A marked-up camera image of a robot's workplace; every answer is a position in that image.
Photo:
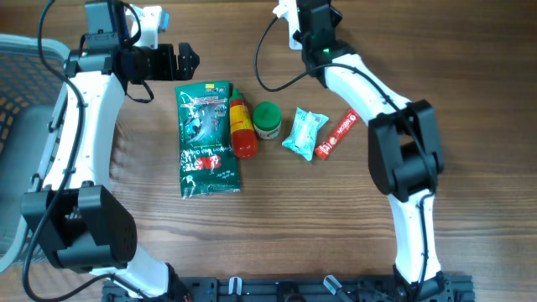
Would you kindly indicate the green 3M gloves packet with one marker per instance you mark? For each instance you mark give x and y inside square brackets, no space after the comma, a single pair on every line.
[207,163]

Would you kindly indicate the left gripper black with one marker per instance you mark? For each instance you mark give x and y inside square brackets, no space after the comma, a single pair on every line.
[171,70]

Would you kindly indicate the red chili sauce bottle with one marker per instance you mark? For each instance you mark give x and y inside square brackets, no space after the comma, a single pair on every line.
[243,136]

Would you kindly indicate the red Nescafe stick sachet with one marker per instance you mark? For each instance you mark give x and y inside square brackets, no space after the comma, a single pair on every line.
[346,124]

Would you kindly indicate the green lid jar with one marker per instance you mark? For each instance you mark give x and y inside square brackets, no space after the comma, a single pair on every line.
[267,120]

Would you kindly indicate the grey plastic mesh basket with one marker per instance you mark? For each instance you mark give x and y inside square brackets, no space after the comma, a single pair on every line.
[32,107]

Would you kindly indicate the mint green wipes packet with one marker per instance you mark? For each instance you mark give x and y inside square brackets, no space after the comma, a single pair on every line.
[303,134]

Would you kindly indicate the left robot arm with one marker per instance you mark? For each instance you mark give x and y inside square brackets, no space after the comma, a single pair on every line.
[73,216]

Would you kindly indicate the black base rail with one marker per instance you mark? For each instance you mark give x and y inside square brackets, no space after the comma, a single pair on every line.
[446,287]

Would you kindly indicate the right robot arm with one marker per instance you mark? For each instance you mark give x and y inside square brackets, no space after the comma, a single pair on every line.
[405,156]

